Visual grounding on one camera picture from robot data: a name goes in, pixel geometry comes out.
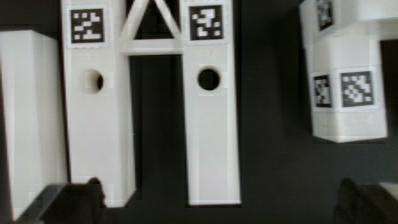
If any white chair seat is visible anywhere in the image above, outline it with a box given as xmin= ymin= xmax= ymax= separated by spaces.
xmin=299 ymin=0 xmax=398 ymax=45

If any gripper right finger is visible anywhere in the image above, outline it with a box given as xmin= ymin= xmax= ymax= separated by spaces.
xmin=332 ymin=178 xmax=398 ymax=224

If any white chair back frame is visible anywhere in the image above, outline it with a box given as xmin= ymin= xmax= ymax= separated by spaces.
xmin=61 ymin=0 xmax=242 ymax=207

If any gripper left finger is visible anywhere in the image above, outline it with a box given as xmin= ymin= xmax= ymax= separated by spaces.
xmin=41 ymin=178 xmax=107 ymax=224

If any white U-shaped fence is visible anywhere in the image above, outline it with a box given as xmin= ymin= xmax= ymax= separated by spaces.
xmin=0 ymin=30 xmax=68 ymax=219

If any white chair leg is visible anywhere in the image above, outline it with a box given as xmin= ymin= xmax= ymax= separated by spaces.
xmin=300 ymin=23 xmax=389 ymax=144

